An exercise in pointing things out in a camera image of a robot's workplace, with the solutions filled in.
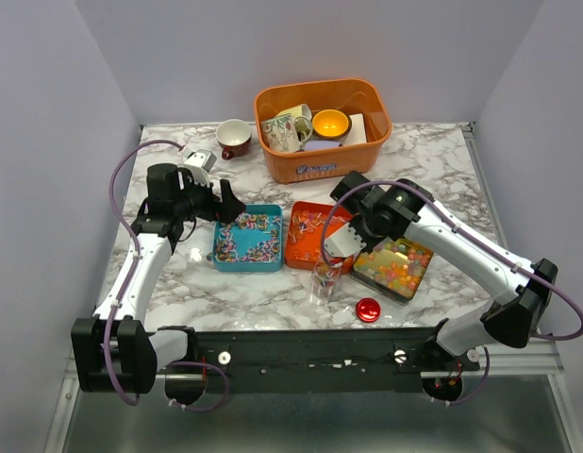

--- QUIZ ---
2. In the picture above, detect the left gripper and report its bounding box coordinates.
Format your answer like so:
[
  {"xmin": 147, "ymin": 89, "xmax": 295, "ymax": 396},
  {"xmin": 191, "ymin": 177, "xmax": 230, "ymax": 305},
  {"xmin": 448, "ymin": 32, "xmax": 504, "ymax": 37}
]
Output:
[{"xmin": 174, "ymin": 170, "xmax": 246, "ymax": 224}]

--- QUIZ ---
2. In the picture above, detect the teal candy tray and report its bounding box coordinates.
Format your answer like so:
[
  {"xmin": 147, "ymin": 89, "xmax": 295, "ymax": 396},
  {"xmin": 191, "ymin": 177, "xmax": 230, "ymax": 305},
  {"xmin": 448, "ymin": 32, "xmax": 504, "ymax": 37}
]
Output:
[{"xmin": 211, "ymin": 204, "xmax": 283, "ymax": 273}]

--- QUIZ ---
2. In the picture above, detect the gold tin candy tray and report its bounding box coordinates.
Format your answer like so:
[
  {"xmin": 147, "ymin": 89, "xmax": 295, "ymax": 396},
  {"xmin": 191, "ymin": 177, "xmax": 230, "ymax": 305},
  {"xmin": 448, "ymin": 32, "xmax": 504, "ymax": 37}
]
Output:
[{"xmin": 350, "ymin": 238, "xmax": 434, "ymax": 305}]

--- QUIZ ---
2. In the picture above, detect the orange candy tray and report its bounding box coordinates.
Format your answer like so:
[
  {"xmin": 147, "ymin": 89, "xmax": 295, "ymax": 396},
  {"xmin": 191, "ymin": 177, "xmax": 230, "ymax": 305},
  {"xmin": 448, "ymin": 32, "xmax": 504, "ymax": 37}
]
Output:
[{"xmin": 284, "ymin": 201, "xmax": 333, "ymax": 270}]

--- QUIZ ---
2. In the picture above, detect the clear plastic jar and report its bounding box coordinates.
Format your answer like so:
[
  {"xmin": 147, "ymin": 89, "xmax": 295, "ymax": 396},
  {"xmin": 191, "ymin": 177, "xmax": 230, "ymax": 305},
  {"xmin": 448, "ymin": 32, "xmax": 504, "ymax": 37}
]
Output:
[{"xmin": 310, "ymin": 257, "xmax": 342, "ymax": 303}]

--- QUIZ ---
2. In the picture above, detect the red jar lid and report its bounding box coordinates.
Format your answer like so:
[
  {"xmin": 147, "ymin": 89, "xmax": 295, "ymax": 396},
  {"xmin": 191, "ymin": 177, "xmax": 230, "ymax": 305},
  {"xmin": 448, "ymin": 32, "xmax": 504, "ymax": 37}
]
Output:
[{"xmin": 355, "ymin": 297, "xmax": 381, "ymax": 324}]

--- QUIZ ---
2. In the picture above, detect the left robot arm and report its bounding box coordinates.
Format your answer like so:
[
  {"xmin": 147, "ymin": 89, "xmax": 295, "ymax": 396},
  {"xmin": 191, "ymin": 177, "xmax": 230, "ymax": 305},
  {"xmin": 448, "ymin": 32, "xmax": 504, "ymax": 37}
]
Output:
[{"xmin": 71, "ymin": 163, "xmax": 245, "ymax": 400}]

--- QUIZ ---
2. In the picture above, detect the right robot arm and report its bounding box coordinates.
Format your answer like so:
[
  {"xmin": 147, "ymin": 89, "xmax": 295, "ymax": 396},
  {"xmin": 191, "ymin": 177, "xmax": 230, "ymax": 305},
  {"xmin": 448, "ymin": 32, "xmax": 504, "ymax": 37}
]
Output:
[{"xmin": 325, "ymin": 171, "xmax": 558, "ymax": 370}]

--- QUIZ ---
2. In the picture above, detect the maroon white cup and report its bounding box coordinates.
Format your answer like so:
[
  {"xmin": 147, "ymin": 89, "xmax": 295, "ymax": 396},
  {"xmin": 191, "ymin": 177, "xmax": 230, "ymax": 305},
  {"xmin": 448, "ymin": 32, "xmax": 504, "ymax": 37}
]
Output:
[{"xmin": 215, "ymin": 119, "xmax": 252, "ymax": 160}]

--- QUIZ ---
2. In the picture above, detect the floral patterned mug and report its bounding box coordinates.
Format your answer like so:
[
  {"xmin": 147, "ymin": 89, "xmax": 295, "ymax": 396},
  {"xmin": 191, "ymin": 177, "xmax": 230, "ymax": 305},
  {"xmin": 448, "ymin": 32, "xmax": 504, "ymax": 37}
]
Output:
[{"xmin": 260, "ymin": 104, "xmax": 313, "ymax": 154}]

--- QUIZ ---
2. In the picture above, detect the lavender cup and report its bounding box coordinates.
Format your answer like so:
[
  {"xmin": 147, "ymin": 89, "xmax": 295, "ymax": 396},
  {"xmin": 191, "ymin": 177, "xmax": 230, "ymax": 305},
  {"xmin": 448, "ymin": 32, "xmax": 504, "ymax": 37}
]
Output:
[{"xmin": 303, "ymin": 140, "xmax": 342, "ymax": 151}]

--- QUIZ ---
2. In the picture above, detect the orange black bowl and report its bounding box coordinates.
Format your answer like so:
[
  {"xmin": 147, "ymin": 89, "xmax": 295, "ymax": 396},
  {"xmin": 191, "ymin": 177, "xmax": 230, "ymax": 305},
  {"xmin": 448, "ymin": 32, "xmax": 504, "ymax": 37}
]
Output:
[{"xmin": 312, "ymin": 109, "xmax": 352, "ymax": 140}]

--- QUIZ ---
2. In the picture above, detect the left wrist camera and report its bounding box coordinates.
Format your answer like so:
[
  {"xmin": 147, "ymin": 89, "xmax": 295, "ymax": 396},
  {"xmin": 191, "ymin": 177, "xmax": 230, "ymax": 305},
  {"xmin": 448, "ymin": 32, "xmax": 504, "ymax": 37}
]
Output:
[{"xmin": 182, "ymin": 150, "xmax": 217, "ymax": 187}]

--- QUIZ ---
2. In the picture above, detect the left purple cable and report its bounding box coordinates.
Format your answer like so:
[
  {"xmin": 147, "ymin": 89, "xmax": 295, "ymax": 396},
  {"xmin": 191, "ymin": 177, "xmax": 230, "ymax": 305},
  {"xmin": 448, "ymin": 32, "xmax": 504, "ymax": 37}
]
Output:
[{"xmin": 102, "ymin": 139, "xmax": 231, "ymax": 414}]

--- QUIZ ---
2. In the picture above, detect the purple cable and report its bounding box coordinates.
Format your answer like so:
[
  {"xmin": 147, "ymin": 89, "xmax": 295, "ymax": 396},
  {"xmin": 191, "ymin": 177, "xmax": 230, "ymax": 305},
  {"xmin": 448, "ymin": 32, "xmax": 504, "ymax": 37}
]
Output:
[
  {"xmin": 102, "ymin": 139, "xmax": 231, "ymax": 414},
  {"xmin": 319, "ymin": 180, "xmax": 583, "ymax": 407}
]

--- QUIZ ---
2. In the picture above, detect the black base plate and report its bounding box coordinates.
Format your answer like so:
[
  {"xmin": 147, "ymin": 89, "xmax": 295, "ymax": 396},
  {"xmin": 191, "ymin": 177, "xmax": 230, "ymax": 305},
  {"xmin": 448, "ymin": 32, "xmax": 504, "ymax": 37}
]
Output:
[{"xmin": 144, "ymin": 325, "xmax": 481, "ymax": 395}]

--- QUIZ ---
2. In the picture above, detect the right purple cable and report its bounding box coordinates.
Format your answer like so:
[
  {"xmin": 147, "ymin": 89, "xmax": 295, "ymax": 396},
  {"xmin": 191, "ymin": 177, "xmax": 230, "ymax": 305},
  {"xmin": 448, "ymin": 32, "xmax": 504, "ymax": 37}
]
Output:
[{"xmin": 319, "ymin": 180, "xmax": 583, "ymax": 407}]

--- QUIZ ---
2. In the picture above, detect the aluminium rail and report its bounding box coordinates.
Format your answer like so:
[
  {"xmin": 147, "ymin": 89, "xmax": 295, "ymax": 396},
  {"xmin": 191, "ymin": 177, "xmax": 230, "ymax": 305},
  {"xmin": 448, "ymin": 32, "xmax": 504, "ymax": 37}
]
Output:
[{"xmin": 64, "ymin": 340, "xmax": 564, "ymax": 379}]

